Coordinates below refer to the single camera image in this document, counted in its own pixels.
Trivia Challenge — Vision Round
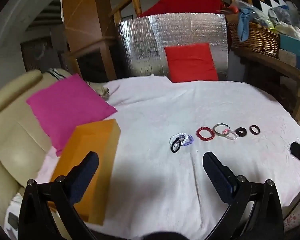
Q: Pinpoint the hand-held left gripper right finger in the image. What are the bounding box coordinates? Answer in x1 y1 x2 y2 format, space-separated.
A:
202 151 285 240

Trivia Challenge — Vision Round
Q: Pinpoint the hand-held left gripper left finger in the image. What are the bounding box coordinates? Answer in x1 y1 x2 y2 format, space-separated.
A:
18 151 100 240

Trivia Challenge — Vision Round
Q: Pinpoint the orange box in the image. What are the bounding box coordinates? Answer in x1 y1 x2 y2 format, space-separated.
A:
50 119 121 225

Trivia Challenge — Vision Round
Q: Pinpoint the purple bead bracelet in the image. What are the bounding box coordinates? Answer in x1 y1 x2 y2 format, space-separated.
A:
180 135 194 147

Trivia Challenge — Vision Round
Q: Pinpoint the clear bead bracelet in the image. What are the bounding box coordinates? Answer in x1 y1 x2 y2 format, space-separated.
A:
222 127 238 141

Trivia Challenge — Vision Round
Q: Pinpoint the red bead bracelet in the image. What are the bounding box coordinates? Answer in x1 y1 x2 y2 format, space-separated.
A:
196 127 215 142

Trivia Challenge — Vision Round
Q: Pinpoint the silver bangle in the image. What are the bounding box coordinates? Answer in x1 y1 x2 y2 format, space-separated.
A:
213 123 231 137

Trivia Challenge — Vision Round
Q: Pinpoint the black ring hair tie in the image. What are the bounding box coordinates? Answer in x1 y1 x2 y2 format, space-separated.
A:
170 140 183 153

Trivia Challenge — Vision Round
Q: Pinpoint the white bead bracelet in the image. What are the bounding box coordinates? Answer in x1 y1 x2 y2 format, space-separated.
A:
169 132 188 145

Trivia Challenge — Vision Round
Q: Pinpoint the pink cushion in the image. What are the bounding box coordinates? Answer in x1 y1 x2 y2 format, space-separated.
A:
26 74 118 157

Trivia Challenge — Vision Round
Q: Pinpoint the grey patterned cloth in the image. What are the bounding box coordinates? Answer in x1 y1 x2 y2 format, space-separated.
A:
90 81 112 98

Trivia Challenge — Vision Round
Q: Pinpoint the beige leather sofa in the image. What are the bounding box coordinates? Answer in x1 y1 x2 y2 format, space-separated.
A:
0 69 73 240

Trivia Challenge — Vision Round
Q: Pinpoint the white tablecloth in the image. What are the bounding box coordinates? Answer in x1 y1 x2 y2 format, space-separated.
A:
35 74 300 240

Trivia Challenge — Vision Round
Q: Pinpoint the wooden side shelf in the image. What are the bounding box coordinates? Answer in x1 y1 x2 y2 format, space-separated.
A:
230 46 300 120

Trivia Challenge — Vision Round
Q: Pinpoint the teal box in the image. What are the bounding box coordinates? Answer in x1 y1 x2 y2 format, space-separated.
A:
280 34 300 68

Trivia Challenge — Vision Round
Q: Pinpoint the small red cushion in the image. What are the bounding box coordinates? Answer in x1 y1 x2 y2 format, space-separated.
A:
164 43 219 83

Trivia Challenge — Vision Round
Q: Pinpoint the wicker basket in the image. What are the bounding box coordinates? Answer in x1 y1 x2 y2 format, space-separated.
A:
226 21 280 57

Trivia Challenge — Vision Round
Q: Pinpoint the pile of plastic bags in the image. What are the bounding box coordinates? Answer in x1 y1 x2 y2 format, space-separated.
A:
267 5 300 40

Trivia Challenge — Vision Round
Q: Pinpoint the silver foil insulation panel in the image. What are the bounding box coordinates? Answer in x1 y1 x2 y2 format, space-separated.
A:
116 12 228 82

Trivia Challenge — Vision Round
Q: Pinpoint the blue cloth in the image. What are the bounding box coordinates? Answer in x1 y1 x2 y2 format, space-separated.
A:
237 6 263 42

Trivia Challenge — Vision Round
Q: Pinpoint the wooden cabinet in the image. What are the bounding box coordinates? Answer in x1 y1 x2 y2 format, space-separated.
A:
61 0 120 80

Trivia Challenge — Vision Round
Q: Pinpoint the wooden stair railing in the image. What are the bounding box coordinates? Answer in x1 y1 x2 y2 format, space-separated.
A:
110 0 300 25

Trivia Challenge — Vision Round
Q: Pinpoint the large red cloth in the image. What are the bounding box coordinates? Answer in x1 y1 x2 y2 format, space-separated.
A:
139 0 228 18

